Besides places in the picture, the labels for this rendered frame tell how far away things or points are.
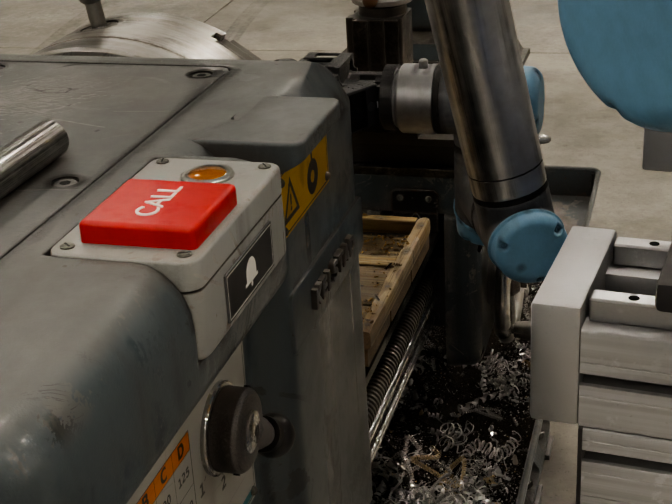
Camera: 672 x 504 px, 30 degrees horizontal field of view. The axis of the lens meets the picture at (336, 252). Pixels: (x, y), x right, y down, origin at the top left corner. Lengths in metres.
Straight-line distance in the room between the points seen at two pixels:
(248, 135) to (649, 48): 0.24
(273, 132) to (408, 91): 0.59
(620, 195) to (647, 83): 3.37
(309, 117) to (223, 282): 0.19
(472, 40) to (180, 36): 0.26
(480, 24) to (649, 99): 0.50
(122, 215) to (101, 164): 0.11
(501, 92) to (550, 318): 0.38
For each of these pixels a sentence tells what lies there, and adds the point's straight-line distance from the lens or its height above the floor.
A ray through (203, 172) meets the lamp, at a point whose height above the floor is 1.26.
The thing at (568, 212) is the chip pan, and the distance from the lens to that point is 2.48.
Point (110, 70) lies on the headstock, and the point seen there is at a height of 1.25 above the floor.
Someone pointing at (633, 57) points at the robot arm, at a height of 1.31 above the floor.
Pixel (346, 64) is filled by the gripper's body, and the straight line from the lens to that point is 1.39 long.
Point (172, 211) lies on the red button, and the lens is 0.61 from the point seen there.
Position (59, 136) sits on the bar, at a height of 1.27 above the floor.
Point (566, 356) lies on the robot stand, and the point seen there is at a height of 1.08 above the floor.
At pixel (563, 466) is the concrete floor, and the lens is 2.67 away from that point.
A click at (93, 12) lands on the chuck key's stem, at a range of 1.12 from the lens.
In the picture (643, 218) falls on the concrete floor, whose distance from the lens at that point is 3.86.
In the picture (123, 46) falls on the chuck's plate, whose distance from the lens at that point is 1.05.
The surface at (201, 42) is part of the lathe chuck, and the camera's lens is 1.09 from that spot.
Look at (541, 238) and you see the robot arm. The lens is 1.21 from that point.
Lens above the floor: 1.49
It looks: 24 degrees down
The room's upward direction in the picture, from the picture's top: 3 degrees counter-clockwise
